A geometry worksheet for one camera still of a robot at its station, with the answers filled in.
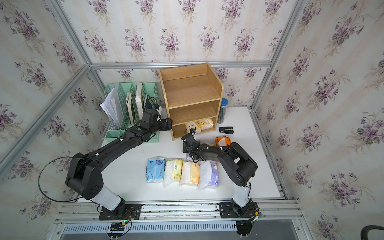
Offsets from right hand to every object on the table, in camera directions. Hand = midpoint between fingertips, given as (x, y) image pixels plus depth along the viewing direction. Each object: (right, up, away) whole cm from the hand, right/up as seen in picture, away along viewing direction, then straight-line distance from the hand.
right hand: (188, 145), depth 96 cm
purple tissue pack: (+1, -7, -7) cm, 10 cm away
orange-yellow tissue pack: (+2, -14, -16) cm, 21 cm away
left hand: (-12, +16, -9) cm, 22 cm away
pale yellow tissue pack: (+5, +13, +5) cm, 15 cm away
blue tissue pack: (-18, -11, -14) cm, 25 cm away
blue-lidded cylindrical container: (+24, +23, +6) cm, 33 cm away
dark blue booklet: (-28, +27, +8) cm, 40 cm away
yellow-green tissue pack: (-8, -12, -14) cm, 20 cm away
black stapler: (+25, +9, +9) cm, 28 cm away
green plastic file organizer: (-44, +27, +5) cm, 52 cm away
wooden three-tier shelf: (+4, +32, -11) cm, 34 cm away
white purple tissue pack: (+11, -13, -17) cm, 24 cm away
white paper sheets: (-44, +24, -10) cm, 51 cm away
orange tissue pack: (+22, +3, -3) cm, 23 cm away
